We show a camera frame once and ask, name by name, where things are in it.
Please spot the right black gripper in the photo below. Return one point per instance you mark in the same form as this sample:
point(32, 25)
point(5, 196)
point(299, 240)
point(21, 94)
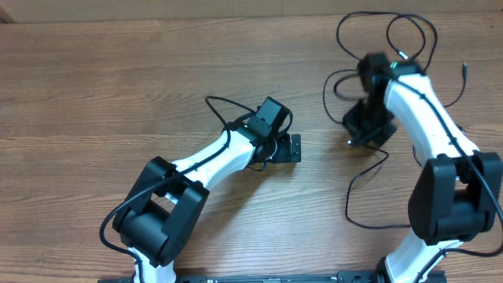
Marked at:
point(369, 128)

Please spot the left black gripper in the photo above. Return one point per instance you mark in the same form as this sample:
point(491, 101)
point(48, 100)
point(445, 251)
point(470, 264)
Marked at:
point(289, 155)

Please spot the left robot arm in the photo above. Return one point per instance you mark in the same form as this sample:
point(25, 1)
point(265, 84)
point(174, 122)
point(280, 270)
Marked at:
point(160, 212)

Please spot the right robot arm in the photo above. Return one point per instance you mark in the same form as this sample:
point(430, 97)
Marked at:
point(455, 197)

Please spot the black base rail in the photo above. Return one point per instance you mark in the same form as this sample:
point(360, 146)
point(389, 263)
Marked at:
point(341, 277)

